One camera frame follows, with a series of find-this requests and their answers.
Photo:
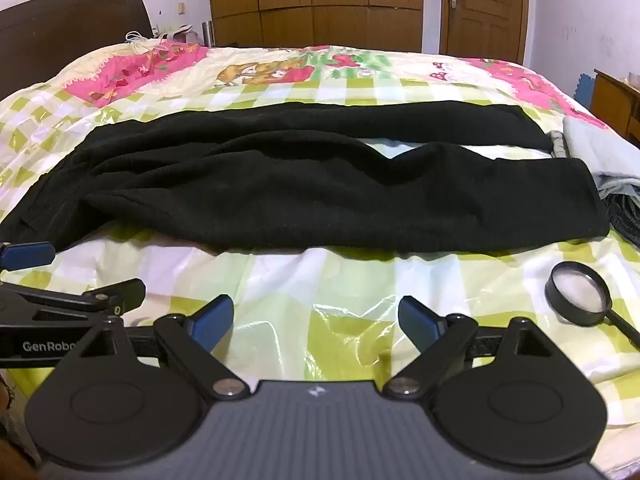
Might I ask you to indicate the checked printed bed blanket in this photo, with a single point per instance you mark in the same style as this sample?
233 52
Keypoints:
300 280

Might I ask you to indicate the metal bottle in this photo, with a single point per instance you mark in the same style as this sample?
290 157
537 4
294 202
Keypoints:
207 34

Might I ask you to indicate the brown wooden wardrobe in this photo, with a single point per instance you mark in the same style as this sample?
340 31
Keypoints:
310 0

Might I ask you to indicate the grey bag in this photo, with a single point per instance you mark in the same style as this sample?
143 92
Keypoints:
180 35

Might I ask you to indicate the dark garment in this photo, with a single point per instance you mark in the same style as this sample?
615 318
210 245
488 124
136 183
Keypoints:
625 220

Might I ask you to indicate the folded grey cloth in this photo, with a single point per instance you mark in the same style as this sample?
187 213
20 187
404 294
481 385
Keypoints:
600 145

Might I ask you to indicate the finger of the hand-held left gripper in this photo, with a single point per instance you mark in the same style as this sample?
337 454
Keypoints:
27 255
95 299

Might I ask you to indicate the dark wooden headboard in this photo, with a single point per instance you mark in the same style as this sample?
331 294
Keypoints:
60 35

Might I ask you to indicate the wooden nightstand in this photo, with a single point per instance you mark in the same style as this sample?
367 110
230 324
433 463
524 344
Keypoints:
612 105

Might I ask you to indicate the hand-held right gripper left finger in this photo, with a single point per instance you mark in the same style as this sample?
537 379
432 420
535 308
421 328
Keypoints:
214 321

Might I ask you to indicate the brown wooden door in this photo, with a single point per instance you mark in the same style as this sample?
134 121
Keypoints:
485 20

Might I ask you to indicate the black pants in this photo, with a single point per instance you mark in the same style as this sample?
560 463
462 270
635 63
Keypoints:
300 185

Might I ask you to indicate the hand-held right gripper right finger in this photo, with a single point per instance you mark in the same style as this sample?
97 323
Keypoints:
417 322

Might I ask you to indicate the black magnifying glass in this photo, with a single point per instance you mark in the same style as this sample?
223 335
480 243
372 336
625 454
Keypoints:
554 290

